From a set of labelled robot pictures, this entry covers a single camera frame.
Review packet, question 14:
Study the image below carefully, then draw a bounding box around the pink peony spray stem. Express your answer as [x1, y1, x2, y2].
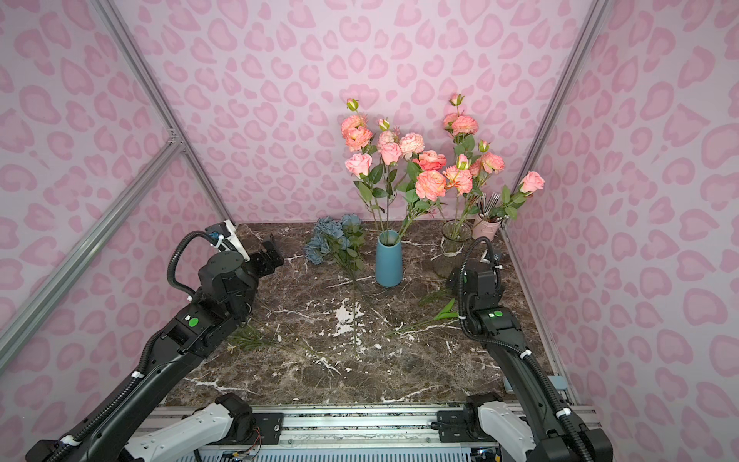
[443, 94, 505, 238]

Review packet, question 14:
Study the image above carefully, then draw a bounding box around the large pink rose stem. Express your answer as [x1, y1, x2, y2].
[414, 150, 446, 171]

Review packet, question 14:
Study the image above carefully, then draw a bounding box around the pink artificial rose stem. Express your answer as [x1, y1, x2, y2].
[490, 171, 546, 219]

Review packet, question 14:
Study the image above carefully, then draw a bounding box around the pale pink rose spray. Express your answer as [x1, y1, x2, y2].
[400, 133, 425, 160]

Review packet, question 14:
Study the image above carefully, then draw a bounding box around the pink rosebud stem pair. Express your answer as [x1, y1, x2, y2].
[377, 117, 402, 231]

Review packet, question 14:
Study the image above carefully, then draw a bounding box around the cream pink rose bunch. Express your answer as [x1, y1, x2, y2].
[396, 163, 475, 239]

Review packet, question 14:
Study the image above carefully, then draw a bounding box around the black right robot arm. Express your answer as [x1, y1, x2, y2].
[455, 237, 614, 461]

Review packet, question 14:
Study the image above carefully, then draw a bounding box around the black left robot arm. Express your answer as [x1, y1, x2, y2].
[25, 224, 284, 461]

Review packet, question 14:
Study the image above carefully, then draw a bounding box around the clear glass vase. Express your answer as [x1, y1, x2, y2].
[432, 221, 471, 278]

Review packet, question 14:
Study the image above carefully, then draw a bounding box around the teal ceramic vase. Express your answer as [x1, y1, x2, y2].
[375, 230, 403, 288]

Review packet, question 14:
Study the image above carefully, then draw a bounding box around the pink pencil cup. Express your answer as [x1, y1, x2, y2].
[471, 192, 502, 241]

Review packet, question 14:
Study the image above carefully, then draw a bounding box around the blue artificial rose bunch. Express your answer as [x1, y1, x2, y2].
[303, 214, 366, 277]

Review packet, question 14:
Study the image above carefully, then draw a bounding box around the light blue flat block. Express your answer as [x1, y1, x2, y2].
[548, 375, 569, 393]

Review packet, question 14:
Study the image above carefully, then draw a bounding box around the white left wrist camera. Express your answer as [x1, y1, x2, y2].
[205, 219, 250, 262]

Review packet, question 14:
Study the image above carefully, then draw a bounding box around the diagonal aluminium frame bar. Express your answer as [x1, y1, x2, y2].
[1, 136, 182, 371]

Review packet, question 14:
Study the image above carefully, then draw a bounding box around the aluminium frame post right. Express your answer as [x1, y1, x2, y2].
[506, 0, 613, 203]

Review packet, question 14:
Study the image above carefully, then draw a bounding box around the aluminium frame post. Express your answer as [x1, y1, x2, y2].
[506, 0, 613, 203]
[90, 0, 233, 221]

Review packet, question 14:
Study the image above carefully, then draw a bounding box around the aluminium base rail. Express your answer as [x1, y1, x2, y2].
[132, 403, 602, 462]

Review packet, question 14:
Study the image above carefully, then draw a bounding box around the aluminium frame post left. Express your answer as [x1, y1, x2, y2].
[90, 0, 233, 221]

